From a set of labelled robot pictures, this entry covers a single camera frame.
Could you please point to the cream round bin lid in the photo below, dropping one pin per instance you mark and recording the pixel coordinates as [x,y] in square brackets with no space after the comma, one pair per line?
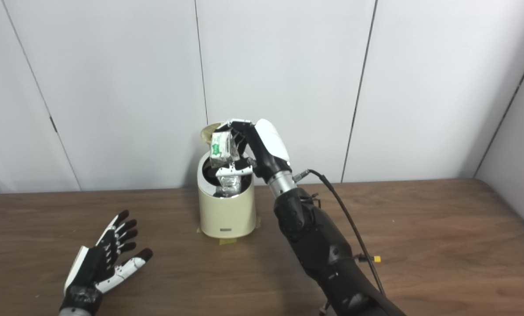
[207,131]

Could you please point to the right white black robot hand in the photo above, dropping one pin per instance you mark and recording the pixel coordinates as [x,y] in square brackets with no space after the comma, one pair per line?
[268,145]

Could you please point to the black wall panel hinge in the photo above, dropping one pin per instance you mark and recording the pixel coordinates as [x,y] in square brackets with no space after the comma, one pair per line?
[53,124]

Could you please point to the white green milk carton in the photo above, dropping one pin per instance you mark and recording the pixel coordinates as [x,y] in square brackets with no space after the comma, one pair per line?
[221,149]

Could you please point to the cream-colored cylindrical bin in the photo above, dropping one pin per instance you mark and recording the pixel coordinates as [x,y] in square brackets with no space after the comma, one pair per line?
[226,215]

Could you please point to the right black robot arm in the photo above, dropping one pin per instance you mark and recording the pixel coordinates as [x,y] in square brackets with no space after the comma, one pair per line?
[323,250]

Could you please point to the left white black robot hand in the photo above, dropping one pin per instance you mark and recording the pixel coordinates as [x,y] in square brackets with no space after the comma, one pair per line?
[92,267]

